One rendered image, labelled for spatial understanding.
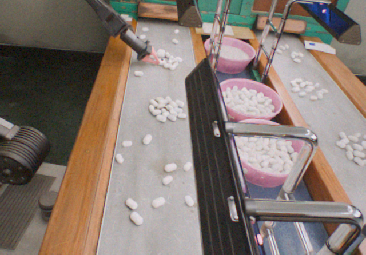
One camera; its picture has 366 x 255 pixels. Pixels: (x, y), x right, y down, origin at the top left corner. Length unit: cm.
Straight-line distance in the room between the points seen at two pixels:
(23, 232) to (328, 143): 107
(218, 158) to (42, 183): 89
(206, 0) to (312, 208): 154
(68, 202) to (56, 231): 8
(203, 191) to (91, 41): 249
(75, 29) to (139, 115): 184
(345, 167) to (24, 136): 100
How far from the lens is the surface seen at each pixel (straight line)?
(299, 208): 41
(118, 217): 81
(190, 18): 103
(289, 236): 96
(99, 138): 96
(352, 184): 111
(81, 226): 77
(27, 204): 121
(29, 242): 112
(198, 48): 156
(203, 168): 48
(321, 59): 180
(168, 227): 80
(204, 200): 44
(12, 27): 301
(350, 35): 122
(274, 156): 107
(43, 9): 285
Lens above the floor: 141
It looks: 37 degrees down
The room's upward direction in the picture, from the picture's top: 9 degrees clockwise
